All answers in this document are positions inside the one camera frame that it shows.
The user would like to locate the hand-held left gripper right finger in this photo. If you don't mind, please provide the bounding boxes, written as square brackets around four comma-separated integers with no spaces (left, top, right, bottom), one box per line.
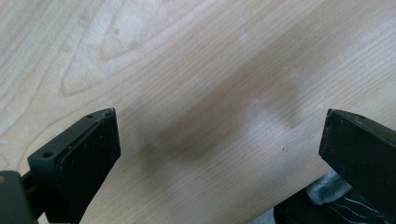
[318,108,396,222]

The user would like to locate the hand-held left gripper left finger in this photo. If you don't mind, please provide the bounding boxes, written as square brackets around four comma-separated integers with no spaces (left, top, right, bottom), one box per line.
[27,107,121,224]

